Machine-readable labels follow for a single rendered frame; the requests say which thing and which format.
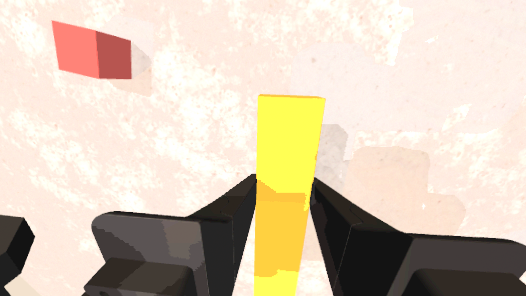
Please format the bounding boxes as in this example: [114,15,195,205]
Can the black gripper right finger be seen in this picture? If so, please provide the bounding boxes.
[309,177,526,296]

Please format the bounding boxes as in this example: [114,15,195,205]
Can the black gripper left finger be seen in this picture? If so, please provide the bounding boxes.
[91,173,257,296]

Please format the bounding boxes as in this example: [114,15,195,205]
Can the yellow bar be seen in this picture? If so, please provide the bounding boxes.
[254,94,326,296]

